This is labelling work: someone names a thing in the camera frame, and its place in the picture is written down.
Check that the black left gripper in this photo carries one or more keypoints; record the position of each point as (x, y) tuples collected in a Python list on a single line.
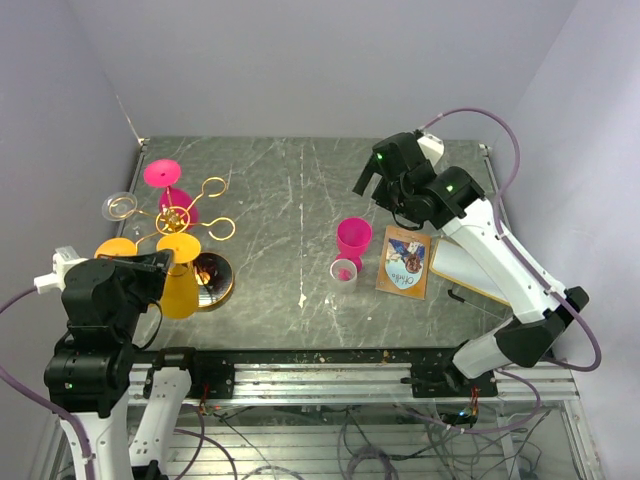
[(157, 264)]

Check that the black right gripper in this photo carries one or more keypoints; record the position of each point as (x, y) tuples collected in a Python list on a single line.
[(380, 193)]

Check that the yellow wine glass front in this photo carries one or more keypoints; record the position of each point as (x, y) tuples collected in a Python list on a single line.
[(180, 298)]

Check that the yellow wine glass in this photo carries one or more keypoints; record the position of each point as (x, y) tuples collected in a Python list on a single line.
[(115, 247), (180, 298)]

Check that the pink wine glass front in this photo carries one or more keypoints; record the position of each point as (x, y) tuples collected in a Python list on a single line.
[(353, 238)]

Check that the pink wine glass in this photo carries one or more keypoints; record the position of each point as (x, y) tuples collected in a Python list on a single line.
[(163, 175), (353, 238)]

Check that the clear wine glass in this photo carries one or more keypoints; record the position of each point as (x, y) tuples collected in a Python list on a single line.
[(119, 206), (343, 276)]

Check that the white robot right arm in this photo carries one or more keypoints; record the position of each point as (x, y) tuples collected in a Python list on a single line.
[(455, 204)]

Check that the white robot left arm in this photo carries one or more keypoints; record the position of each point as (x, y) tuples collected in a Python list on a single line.
[(88, 376)]

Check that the yellow wine glass left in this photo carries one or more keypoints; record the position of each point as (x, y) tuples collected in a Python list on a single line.
[(115, 247)]

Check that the pink wine glass back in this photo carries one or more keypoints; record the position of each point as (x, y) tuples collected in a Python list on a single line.
[(163, 175)]

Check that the wooden picture card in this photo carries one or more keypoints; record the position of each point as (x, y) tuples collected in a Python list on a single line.
[(404, 263)]

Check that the gold wire glass rack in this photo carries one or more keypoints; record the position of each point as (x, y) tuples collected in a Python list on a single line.
[(214, 273)]

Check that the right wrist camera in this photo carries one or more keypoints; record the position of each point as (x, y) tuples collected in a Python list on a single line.
[(431, 146)]

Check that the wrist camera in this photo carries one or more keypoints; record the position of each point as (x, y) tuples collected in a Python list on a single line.
[(431, 146), (63, 260)]

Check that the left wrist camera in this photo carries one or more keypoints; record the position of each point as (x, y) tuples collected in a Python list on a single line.
[(63, 260)]

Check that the white board yellow frame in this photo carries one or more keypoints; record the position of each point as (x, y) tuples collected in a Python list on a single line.
[(453, 263)]

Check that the aluminium mounting rail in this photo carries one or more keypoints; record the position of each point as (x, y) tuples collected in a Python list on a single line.
[(343, 384)]

